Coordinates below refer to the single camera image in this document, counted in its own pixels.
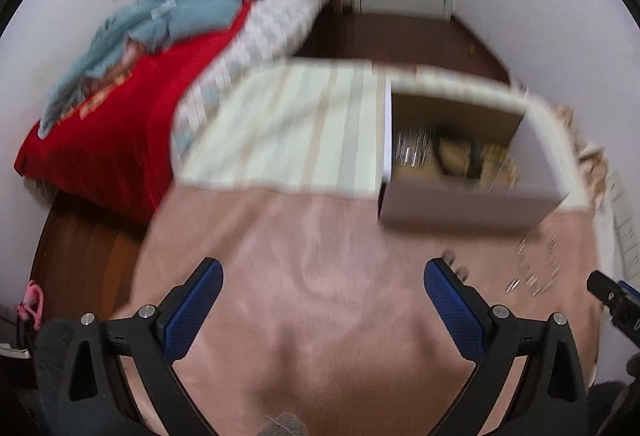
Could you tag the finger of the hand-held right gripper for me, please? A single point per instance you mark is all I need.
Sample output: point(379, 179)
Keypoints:
point(622, 308)

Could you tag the pink plastic object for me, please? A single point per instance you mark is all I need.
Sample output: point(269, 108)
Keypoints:
point(32, 298)

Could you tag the beige patterned cloth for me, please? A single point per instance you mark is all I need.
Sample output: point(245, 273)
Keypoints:
point(587, 156)

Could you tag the grey knitted cloth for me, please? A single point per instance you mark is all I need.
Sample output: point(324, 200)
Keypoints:
point(612, 406)
point(50, 366)

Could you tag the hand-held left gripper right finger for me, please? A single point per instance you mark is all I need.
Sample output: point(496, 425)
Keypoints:
point(452, 311)

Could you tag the red printed blanket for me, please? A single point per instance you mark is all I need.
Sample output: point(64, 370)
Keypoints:
point(130, 136)

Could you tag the white cardboard box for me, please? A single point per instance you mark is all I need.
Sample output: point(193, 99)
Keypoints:
point(470, 208)

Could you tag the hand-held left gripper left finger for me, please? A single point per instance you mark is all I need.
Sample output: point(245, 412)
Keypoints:
point(197, 306)

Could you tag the teal blanket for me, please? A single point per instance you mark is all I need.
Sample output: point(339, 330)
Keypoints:
point(200, 1)

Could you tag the white power strip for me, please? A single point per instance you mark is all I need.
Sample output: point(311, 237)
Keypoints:
point(625, 221)

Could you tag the pink towel with striped end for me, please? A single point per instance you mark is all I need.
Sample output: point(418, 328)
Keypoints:
point(310, 276)

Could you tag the dark jewelry pile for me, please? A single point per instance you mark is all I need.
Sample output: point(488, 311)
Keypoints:
point(470, 159)

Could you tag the patterned white quilt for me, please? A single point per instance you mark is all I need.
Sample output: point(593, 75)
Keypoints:
point(270, 31)

